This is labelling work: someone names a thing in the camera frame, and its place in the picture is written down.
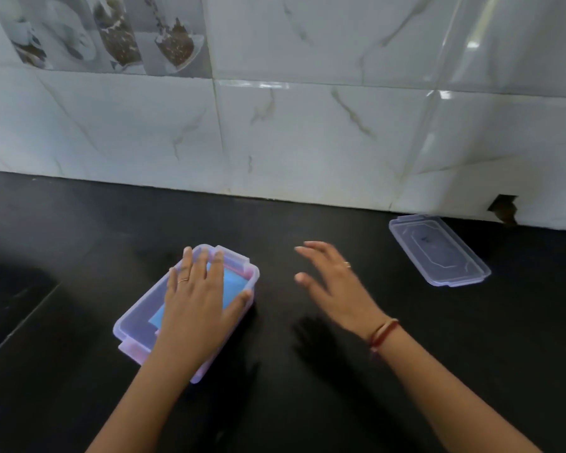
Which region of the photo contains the person's right hand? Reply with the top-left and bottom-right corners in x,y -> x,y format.
294,240 -> 391,343

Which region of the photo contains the transparent plastic box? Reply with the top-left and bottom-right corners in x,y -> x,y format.
112,243 -> 261,385

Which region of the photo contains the person's right forearm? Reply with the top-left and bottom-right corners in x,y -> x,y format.
371,321 -> 543,453

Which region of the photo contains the black sink basin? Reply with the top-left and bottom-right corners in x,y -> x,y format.
0,266 -> 60,367

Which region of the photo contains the person's left hand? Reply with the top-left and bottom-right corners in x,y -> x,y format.
152,246 -> 253,374

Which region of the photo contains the dessert picture wall tile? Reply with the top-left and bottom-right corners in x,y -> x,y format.
0,0 -> 214,80

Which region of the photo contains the blue rubber glove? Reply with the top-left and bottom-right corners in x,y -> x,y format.
148,262 -> 247,329

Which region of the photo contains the transparent plastic lid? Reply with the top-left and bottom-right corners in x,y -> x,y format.
388,214 -> 492,288

